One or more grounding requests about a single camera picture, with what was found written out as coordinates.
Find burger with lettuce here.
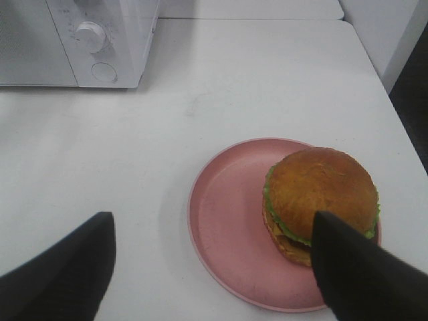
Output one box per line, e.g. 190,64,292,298
262,147,381,267

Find white timer knob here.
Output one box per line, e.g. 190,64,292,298
75,21,107,54

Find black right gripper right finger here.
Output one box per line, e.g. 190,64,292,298
310,211,427,320

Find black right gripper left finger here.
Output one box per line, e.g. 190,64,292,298
1,212,116,320

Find white microwave oven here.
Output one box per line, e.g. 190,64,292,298
0,0,161,90

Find pink round plate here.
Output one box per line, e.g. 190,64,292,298
188,138,324,312

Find white round door button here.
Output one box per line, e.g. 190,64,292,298
91,62,117,82

